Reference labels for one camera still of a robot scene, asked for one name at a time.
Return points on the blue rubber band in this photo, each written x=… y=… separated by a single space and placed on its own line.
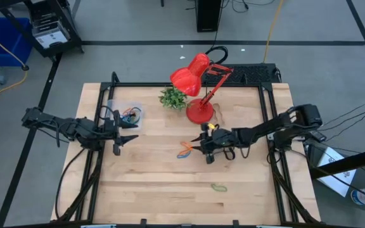
x=139 y=114
x=180 y=155

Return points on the black perforated tray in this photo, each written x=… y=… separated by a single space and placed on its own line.
x=252 y=74

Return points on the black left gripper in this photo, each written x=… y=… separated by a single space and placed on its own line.
x=117 y=133

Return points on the black aluminium table frame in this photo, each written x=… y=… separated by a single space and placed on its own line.
x=185 y=85

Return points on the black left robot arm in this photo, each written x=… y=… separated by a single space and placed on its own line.
x=74 y=128

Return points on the green plant in white pot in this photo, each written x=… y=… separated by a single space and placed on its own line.
x=173 y=98

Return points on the clear plastic bin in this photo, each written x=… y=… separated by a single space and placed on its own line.
x=114 y=109

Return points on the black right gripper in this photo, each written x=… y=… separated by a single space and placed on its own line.
x=220 y=139

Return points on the blue plastic floor bin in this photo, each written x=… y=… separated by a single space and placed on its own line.
x=2 y=41

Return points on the white paper sheet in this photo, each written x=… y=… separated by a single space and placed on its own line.
x=334 y=177

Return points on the black computer tower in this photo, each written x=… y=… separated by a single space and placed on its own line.
x=208 y=16

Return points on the green rubber band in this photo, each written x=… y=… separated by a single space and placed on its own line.
x=213 y=186

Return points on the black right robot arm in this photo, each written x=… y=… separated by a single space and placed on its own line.
x=265 y=128

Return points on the red desk lamp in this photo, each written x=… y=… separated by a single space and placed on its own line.
x=189 y=79

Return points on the white label sheet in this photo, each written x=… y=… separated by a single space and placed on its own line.
x=51 y=38

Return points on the yellow tape tag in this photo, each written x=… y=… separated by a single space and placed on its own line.
x=212 y=126

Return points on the orange rubber band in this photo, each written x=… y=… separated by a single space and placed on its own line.
x=186 y=146
x=126 y=111

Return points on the black equipment cart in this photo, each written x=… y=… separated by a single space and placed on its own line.
x=65 y=19

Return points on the black metal bar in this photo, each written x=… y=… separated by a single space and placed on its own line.
x=344 y=163

